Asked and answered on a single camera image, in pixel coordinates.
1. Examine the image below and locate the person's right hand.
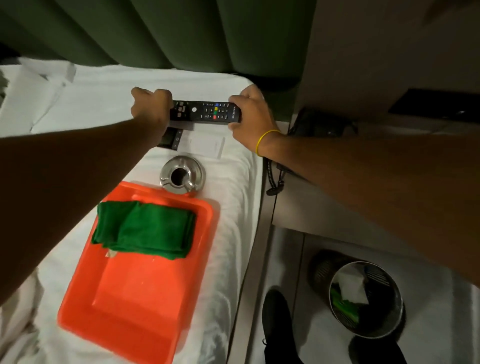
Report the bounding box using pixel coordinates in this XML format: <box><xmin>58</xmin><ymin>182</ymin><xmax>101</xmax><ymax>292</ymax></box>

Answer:
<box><xmin>227</xmin><ymin>84</ymin><xmax>281</xmax><ymax>155</ymax></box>

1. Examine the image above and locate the person's left hand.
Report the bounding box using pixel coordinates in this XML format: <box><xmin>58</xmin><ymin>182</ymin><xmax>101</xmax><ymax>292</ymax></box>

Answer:
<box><xmin>130</xmin><ymin>87</ymin><xmax>174</xmax><ymax>133</ymax></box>

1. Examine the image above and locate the black television remote control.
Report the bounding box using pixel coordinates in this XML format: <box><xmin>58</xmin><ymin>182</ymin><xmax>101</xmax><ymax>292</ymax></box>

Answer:
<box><xmin>169</xmin><ymin>100</ymin><xmax>242</xmax><ymax>124</ymax></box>

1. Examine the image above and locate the person's left forearm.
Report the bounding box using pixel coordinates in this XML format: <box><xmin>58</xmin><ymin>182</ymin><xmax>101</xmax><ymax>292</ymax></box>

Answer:
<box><xmin>0</xmin><ymin>114</ymin><xmax>167</xmax><ymax>305</ymax></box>

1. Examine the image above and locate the person's right forearm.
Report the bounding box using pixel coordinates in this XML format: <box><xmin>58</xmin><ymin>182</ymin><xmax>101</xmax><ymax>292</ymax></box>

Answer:
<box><xmin>259</xmin><ymin>130</ymin><xmax>480</xmax><ymax>289</ymax></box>

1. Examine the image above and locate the yellow wristband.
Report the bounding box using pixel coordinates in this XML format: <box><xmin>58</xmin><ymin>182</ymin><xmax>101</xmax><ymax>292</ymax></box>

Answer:
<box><xmin>256</xmin><ymin>129</ymin><xmax>282</xmax><ymax>157</ymax></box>

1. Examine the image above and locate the small black device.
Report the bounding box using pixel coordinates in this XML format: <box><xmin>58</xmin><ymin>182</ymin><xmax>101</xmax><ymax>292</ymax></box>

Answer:
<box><xmin>157</xmin><ymin>127</ymin><xmax>185</xmax><ymax>151</ymax></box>

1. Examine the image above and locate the white card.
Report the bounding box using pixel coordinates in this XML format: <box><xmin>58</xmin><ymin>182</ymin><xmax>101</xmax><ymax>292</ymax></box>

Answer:
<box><xmin>180</xmin><ymin>130</ymin><xmax>227</xmax><ymax>160</ymax></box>

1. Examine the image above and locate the white bed sheet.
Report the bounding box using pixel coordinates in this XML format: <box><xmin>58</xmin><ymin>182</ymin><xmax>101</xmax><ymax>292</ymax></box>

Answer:
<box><xmin>0</xmin><ymin>56</ymin><xmax>264</xmax><ymax>364</ymax></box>

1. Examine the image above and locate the round metal ashtray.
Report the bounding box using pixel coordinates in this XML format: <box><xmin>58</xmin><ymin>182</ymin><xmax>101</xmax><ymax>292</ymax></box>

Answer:
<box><xmin>159</xmin><ymin>155</ymin><xmax>206</xmax><ymax>196</ymax></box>

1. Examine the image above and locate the green padded headboard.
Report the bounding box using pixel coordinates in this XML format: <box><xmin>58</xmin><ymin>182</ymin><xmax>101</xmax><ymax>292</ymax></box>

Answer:
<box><xmin>0</xmin><ymin>0</ymin><xmax>318</xmax><ymax>110</ymax></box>

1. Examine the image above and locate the black telephone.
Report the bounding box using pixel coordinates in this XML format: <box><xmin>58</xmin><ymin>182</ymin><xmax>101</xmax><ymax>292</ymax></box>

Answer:
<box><xmin>276</xmin><ymin>107</ymin><xmax>358</xmax><ymax>183</ymax></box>

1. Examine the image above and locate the beige nightstand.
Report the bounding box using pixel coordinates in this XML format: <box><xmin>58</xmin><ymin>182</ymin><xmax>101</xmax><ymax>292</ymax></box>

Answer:
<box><xmin>271</xmin><ymin>108</ymin><xmax>480</xmax><ymax>265</ymax></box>

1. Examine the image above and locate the folded green cloth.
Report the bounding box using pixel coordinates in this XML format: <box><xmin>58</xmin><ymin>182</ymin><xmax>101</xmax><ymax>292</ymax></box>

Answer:
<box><xmin>91</xmin><ymin>200</ymin><xmax>197</xmax><ymax>261</ymax></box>

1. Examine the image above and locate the white pillow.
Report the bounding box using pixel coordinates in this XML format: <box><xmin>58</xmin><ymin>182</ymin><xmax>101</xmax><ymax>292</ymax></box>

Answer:
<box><xmin>0</xmin><ymin>56</ymin><xmax>77</xmax><ymax>138</ymax></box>

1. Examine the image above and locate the orange plastic tray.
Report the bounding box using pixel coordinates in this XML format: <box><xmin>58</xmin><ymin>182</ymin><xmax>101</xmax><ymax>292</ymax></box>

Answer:
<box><xmin>56</xmin><ymin>181</ymin><xmax>220</xmax><ymax>364</ymax></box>

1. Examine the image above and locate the crumpled white paper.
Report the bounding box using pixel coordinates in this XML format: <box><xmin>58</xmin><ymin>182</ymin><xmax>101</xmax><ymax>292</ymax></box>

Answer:
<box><xmin>333</xmin><ymin>271</ymin><xmax>371</xmax><ymax>305</ymax></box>

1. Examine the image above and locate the person's left black shoe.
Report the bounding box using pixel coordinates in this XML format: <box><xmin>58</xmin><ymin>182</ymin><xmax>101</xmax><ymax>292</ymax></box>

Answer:
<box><xmin>261</xmin><ymin>289</ymin><xmax>303</xmax><ymax>364</ymax></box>

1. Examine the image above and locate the green wrapper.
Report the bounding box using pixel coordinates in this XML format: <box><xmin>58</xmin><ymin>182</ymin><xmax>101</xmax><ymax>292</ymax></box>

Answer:
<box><xmin>329</xmin><ymin>286</ymin><xmax>360</xmax><ymax>324</ymax></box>

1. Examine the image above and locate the round metal waste bin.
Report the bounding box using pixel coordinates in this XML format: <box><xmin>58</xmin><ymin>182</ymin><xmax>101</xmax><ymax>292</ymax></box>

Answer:
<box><xmin>308</xmin><ymin>249</ymin><xmax>406</xmax><ymax>340</ymax></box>

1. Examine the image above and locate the black coiled telephone cord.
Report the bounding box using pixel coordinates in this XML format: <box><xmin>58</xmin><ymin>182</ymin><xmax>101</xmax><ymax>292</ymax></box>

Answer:
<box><xmin>265</xmin><ymin>157</ymin><xmax>288</xmax><ymax>197</ymax></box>

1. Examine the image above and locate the beige bed frame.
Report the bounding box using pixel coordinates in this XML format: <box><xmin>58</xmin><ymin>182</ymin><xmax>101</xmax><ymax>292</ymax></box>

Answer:
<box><xmin>226</xmin><ymin>159</ymin><xmax>279</xmax><ymax>364</ymax></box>

